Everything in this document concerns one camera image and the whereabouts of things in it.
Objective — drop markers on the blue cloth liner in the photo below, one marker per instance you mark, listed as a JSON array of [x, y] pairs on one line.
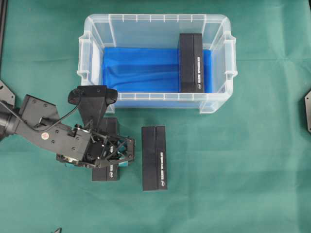
[[143, 70]]

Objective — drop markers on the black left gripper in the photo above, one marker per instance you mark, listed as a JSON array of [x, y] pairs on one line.
[[103, 150]]

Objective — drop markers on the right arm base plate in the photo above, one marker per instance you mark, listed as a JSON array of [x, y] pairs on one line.
[[307, 101]]

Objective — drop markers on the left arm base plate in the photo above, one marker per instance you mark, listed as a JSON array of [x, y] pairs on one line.
[[6, 92]]

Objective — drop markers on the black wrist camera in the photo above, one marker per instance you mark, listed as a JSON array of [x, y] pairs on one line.
[[92, 102]]

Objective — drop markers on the clear plastic storage bin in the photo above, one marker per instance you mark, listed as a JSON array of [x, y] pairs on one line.
[[158, 31]]

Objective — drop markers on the black camera box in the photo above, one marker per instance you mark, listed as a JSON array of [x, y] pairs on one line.
[[110, 173], [154, 158], [191, 63]]

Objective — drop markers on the green table cloth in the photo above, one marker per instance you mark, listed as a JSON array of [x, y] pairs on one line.
[[244, 169]]

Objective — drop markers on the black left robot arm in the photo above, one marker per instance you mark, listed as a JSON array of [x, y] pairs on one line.
[[82, 138]]

